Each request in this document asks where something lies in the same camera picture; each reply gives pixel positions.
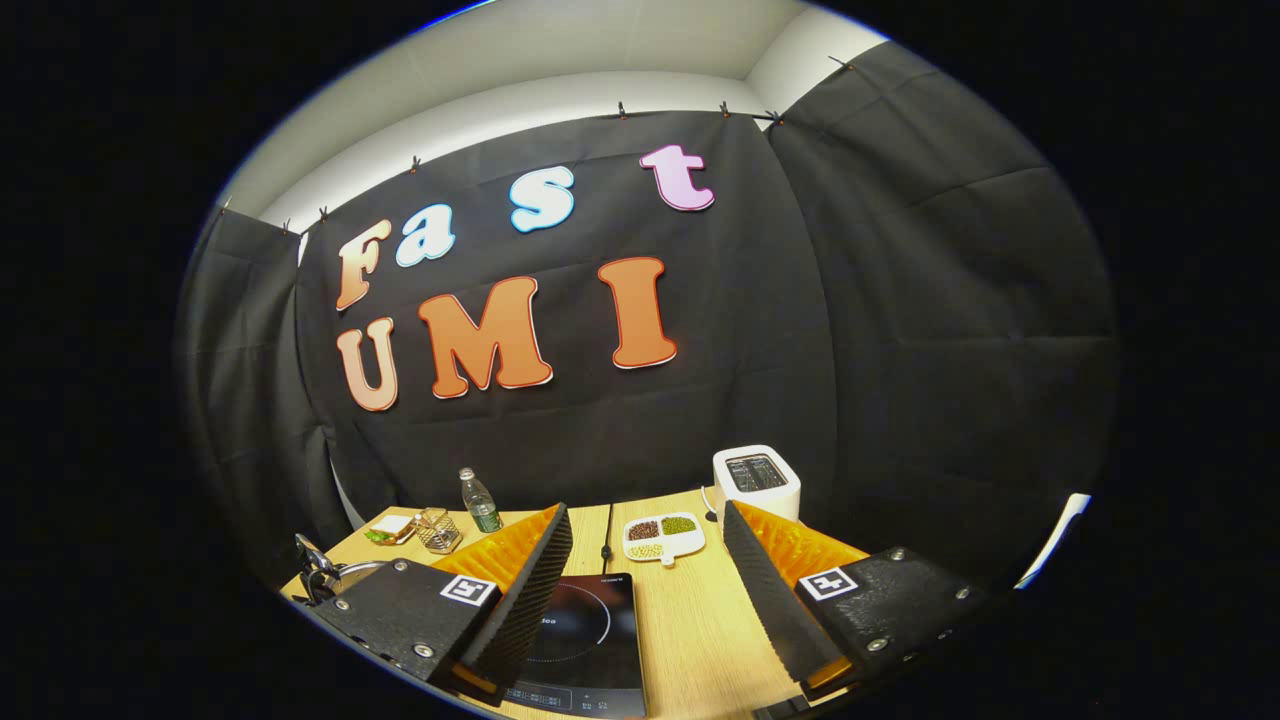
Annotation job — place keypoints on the clear plastic water bottle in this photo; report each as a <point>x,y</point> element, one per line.
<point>482,508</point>

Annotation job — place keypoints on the white toaster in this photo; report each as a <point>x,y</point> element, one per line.
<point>755,480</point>

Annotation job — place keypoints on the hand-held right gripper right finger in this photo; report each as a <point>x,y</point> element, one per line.
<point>765,600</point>

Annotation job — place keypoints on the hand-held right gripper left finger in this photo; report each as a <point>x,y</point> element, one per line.
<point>530,600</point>

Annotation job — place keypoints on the white divided bean dish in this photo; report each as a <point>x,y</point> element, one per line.
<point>662,540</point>

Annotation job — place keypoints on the steel pot with soybeans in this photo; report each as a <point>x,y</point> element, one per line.
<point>318,582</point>

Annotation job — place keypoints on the lettuce sandwich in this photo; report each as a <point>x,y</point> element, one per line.
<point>392,528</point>

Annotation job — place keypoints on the black induction cooktop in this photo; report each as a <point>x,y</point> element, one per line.
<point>590,640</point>

